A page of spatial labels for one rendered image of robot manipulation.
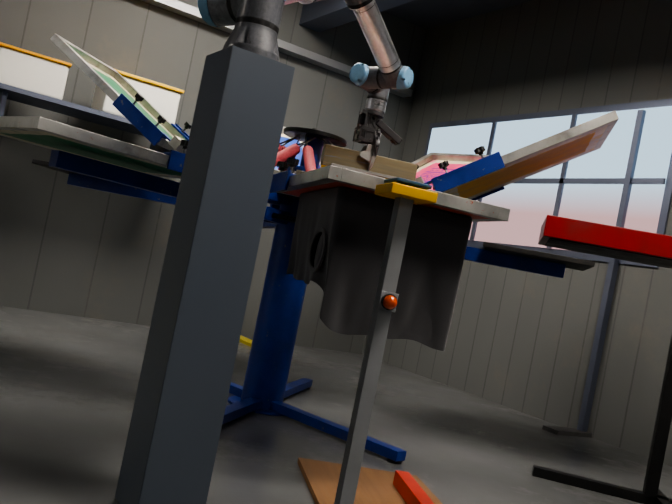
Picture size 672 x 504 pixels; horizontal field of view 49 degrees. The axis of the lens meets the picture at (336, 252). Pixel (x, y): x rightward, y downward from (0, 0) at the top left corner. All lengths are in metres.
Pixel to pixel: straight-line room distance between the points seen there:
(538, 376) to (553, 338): 0.28
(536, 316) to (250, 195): 3.71
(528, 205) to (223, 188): 3.94
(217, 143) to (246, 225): 0.22
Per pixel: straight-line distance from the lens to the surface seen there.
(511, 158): 3.18
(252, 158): 1.92
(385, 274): 1.95
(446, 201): 2.23
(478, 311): 5.80
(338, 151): 2.67
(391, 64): 2.54
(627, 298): 4.95
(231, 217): 1.90
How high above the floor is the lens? 0.70
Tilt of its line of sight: 1 degrees up
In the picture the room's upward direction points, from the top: 11 degrees clockwise
